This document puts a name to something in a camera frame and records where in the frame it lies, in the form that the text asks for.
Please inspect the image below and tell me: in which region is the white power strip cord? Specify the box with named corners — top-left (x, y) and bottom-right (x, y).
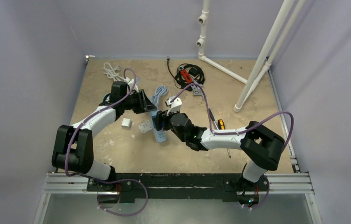
top-left (102, 62), bottom-right (124, 84)

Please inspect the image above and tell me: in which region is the light blue cord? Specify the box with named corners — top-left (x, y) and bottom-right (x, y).
top-left (150, 85), bottom-right (169, 107)

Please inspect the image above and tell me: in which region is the white pvc pipe frame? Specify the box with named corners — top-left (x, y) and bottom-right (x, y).
top-left (196, 0), bottom-right (305, 112)

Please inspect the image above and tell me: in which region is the purple cable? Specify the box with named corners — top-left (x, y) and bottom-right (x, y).
top-left (170, 83), bottom-right (295, 211)
top-left (64, 68), bottom-right (149, 217)

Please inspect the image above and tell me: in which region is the white grey adapter block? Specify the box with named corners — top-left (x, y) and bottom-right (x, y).
top-left (138, 120), bottom-right (153, 133)

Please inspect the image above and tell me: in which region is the black handle hammer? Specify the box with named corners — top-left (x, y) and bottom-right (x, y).
top-left (208, 108), bottom-right (218, 130)

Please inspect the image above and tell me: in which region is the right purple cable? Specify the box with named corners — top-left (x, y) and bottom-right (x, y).
top-left (170, 83), bottom-right (295, 211)

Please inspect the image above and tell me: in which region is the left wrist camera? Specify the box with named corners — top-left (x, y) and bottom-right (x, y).
top-left (123, 77), bottom-right (141, 92)

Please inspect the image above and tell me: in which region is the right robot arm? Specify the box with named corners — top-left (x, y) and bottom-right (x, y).
top-left (153, 111), bottom-right (286, 190)

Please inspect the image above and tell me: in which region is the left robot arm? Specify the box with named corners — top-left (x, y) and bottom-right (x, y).
top-left (51, 81), bottom-right (157, 191)

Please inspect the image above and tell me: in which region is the yellow black screwdriver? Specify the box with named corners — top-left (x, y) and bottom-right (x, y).
top-left (217, 119), bottom-right (231, 158)

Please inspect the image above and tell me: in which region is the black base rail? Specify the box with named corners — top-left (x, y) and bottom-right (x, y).
top-left (87, 173), bottom-right (269, 204)

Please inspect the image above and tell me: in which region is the blue power strip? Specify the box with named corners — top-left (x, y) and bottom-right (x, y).
top-left (149, 110), bottom-right (166, 143)

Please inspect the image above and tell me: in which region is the white charger plug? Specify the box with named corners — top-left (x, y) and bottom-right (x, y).
top-left (121, 118), bottom-right (132, 130)

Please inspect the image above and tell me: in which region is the red adjustable wrench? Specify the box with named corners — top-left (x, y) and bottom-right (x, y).
top-left (177, 66), bottom-right (203, 96)

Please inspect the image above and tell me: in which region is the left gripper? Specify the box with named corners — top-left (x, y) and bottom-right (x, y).
top-left (122, 89), bottom-right (156, 114)

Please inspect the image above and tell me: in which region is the coiled black cable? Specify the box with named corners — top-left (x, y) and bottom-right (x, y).
top-left (166, 56), bottom-right (206, 92)

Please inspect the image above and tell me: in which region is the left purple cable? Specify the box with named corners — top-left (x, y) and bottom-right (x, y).
top-left (64, 68), bottom-right (149, 217)

